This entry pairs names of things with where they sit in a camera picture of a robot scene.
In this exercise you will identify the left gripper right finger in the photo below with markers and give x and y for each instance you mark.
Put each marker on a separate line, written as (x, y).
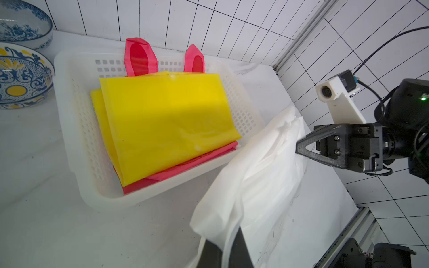
(239, 257)

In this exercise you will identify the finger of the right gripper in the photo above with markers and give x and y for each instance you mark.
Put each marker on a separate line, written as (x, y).
(327, 144)

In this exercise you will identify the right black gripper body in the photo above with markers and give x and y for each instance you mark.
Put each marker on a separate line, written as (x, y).
(365, 149)

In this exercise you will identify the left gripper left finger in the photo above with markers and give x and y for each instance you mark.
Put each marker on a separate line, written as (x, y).
(211, 256)

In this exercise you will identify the white raincoat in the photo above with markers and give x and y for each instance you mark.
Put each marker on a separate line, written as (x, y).
(253, 191)

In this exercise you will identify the yellow raincoat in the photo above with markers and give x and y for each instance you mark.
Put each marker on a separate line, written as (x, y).
(154, 122)

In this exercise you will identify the pink bunny raincoat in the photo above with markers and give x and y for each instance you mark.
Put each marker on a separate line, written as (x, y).
(141, 60)

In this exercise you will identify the white plastic basket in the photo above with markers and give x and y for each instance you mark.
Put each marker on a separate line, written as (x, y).
(78, 72)

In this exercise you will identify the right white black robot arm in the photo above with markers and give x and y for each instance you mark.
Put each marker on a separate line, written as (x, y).
(400, 131)

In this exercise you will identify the blue white bowl lower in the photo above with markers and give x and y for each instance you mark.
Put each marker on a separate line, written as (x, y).
(26, 76)

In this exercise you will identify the blue white bowl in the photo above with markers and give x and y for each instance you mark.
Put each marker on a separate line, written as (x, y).
(26, 76)
(25, 24)

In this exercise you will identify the blue white bowl upper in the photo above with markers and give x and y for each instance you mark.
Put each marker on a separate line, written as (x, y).
(25, 24)

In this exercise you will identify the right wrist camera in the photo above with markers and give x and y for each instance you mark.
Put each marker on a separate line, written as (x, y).
(337, 93)

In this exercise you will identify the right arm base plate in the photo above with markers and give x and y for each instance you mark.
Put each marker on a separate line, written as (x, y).
(385, 255)

